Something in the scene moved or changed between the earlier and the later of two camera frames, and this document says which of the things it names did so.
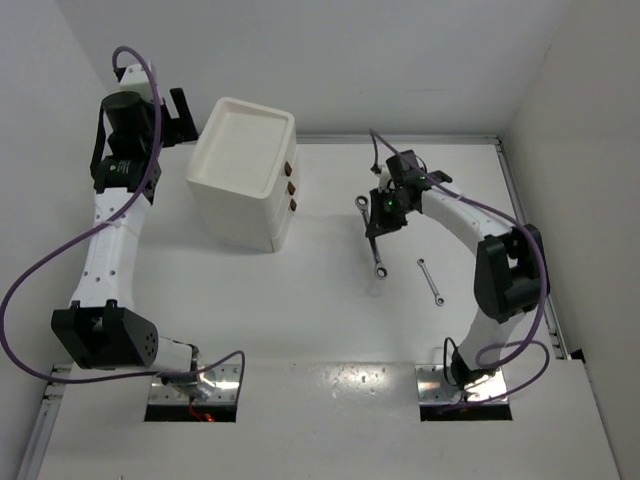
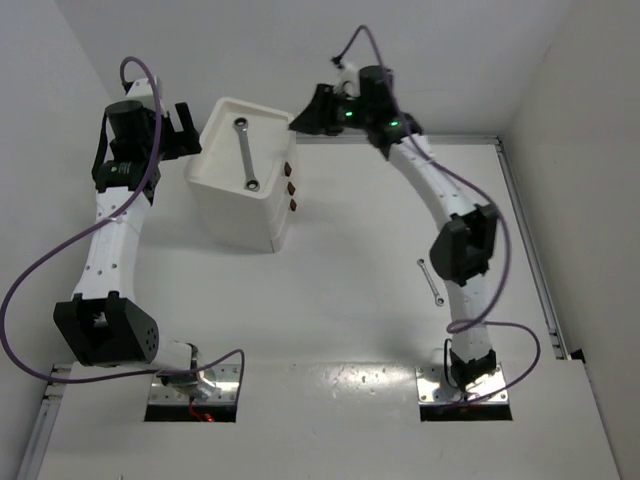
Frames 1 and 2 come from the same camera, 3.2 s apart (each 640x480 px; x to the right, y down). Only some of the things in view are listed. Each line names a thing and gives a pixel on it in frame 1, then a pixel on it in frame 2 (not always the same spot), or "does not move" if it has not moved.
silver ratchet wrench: [380, 270] → [251, 184]
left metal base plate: [215, 384] does not move
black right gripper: [381, 224] → [319, 117]
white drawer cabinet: [243, 176] does not move
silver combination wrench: [438, 298] does not move
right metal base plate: [433, 389] does not move
